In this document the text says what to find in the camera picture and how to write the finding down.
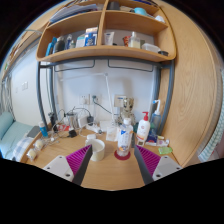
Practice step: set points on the white desk lamp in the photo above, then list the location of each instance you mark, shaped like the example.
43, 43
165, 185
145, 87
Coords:
109, 96

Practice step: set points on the wooden shelf unit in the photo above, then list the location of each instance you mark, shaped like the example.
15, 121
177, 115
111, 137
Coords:
106, 51

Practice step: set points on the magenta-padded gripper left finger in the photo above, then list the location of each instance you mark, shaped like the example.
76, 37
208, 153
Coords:
68, 166

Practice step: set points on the flat tube package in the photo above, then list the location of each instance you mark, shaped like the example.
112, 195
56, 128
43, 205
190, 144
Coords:
158, 143

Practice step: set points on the white power strip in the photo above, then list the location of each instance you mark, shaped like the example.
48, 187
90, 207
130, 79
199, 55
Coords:
94, 128

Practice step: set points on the clear plastic drink bottle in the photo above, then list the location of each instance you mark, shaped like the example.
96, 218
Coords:
124, 138

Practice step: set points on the black handheld device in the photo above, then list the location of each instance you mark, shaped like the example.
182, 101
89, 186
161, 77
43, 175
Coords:
52, 120

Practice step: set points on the striped hanging towel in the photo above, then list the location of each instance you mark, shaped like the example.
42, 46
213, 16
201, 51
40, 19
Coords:
215, 133

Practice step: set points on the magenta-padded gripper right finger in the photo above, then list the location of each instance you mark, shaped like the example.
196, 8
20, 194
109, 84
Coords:
160, 166

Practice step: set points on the tree creature figurine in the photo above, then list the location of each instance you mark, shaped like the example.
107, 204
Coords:
127, 108

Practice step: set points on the white tape roll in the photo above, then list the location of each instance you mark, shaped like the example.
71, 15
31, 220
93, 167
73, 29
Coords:
39, 144
31, 154

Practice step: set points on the flat round red coaster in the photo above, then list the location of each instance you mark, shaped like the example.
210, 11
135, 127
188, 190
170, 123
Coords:
122, 158

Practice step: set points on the light teal bed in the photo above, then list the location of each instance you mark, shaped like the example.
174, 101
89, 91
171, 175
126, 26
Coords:
11, 136

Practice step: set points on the white tissue pack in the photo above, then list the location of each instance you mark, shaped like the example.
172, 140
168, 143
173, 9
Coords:
111, 133

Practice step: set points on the small black block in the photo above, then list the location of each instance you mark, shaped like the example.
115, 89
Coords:
72, 133

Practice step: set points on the small blue bottle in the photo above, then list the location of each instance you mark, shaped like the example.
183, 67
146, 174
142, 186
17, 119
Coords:
43, 130

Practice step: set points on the white charger block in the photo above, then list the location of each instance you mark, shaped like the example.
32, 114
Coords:
82, 121

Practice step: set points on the small blue box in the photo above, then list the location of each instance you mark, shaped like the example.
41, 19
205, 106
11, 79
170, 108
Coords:
152, 138

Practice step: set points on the black power adapter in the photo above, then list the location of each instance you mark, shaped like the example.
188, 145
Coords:
90, 120

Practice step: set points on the white earbud case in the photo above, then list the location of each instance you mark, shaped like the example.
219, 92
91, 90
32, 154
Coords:
91, 136

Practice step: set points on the blue nozzle squeeze bottle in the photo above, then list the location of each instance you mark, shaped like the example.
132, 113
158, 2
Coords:
155, 118

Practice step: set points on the green cloth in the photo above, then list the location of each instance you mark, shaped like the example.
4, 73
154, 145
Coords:
165, 150

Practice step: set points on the cream white cup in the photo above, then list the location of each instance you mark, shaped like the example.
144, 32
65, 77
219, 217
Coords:
97, 151

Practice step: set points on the white red-pump lotion bottle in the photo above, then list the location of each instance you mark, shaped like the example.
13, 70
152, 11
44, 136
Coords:
143, 130

